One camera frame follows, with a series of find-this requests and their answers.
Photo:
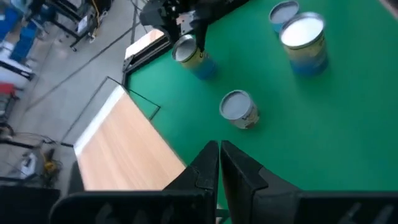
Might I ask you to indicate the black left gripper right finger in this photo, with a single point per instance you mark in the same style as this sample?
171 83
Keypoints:
248 193

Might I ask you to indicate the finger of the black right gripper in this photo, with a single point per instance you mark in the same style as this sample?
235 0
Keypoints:
172 35
202 35

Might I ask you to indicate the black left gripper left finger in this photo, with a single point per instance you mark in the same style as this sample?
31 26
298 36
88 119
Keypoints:
199 186

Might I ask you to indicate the blue yellow label tin can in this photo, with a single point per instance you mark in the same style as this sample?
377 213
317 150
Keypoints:
199 65
303 31

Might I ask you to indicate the white brown label tin can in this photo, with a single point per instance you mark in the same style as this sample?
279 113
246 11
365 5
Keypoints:
236 105

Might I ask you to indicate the wooden tray board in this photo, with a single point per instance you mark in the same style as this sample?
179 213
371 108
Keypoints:
130 149

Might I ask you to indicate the blue plastic chair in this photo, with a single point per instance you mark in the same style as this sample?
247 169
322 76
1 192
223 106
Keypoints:
23 42
7 18

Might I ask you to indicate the yellow tool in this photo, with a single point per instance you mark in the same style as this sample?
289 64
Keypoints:
49 163

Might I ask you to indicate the white device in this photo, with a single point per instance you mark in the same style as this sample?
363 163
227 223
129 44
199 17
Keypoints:
28 165

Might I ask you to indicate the black box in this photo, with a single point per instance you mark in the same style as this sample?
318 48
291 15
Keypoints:
28 203

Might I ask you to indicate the red object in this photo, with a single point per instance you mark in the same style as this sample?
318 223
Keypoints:
6 90

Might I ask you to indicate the black aluminium table frame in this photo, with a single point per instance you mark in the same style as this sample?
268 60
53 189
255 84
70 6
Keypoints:
146 53

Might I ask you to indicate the black metal cart frame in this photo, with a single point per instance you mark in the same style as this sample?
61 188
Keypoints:
71 21

